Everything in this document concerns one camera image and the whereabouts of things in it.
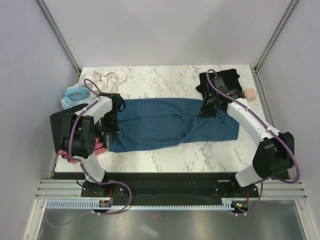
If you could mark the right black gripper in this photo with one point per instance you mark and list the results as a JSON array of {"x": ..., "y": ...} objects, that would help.
[{"x": 203, "y": 111}]

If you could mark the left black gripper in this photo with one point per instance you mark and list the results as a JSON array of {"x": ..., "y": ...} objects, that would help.
[{"x": 114, "y": 131}]

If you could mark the black pink drawer organizer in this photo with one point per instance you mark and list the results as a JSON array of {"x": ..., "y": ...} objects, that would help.
[{"x": 87, "y": 136}]

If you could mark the blue t shirt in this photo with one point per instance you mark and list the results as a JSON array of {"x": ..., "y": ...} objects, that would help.
[{"x": 155, "y": 123}]

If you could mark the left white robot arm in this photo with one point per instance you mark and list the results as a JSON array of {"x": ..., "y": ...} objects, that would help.
[{"x": 89, "y": 164}]

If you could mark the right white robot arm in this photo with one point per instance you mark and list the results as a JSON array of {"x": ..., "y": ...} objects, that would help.
[{"x": 275, "y": 150}]

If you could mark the folded black t shirt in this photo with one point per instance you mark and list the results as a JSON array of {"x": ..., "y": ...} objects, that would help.
[{"x": 229, "y": 76}]

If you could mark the small pink cube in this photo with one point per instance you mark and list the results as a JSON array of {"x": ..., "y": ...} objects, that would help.
[{"x": 250, "y": 94}]

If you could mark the white t shirt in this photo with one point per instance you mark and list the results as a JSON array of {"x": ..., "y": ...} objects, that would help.
[{"x": 107, "y": 81}]

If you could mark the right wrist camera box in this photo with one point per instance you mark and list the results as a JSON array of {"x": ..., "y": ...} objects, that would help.
[{"x": 219, "y": 83}]

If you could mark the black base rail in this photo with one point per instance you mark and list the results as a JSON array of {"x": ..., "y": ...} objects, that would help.
[{"x": 169, "y": 188}]

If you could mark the white cable duct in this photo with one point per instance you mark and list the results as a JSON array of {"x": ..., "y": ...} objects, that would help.
[{"x": 95, "y": 204}]

